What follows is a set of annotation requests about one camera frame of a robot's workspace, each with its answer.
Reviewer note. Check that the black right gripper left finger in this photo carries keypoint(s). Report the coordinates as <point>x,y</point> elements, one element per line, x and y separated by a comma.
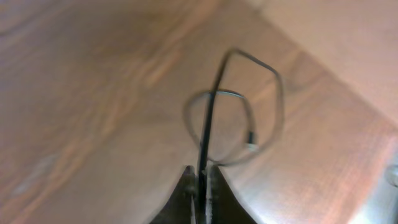
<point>180,207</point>

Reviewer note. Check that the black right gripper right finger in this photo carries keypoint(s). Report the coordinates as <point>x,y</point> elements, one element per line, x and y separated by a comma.
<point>222,206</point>

